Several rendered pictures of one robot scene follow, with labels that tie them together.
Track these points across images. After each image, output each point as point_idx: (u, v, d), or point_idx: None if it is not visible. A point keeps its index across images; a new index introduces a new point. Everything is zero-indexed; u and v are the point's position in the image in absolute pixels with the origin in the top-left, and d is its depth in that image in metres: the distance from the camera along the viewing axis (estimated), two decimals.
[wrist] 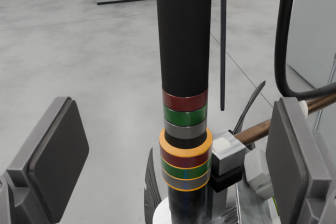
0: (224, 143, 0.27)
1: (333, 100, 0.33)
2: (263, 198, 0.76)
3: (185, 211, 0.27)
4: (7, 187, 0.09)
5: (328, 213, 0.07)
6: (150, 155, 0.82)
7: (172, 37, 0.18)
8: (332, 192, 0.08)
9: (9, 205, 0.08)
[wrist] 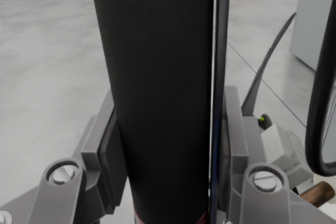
0: None
1: None
2: None
3: None
4: (82, 175, 0.09)
5: (247, 193, 0.08)
6: None
7: (141, 151, 0.10)
8: (245, 172, 0.09)
9: (78, 194, 0.08)
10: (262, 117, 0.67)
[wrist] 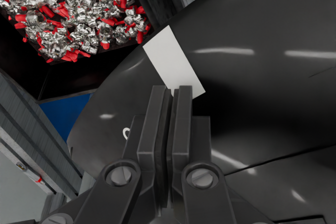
0: None
1: None
2: None
3: None
4: (137, 182, 0.09)
5: (188, 195, 0.08)
6: None
7: None
8: (182, 174, 0.09)
9: (130, 201, 0.08)
10: None
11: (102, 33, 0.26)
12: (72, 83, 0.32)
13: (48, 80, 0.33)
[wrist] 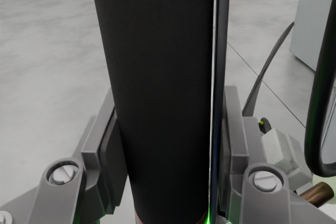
0: None
1: None
2: None
3: None
4: (82, 175, 0.09)
5: (247, 193, 0.08)
6: (279, 42, 0.39)
7: (142, 153, 0.10)
8: (245, 172, 0.09)
9: (78, 194, 0.08)
10: (262, 121, 0.68)
11: None
12: None
13: None
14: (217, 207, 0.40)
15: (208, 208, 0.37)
